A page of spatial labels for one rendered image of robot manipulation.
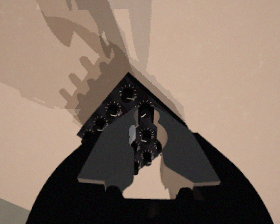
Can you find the black knob box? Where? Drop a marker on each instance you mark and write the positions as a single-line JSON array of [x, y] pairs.
[[128, 94]]

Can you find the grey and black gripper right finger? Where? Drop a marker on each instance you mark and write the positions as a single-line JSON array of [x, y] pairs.
[[189, 160]]

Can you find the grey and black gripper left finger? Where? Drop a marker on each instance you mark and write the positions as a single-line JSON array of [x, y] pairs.
[[105, 159]]

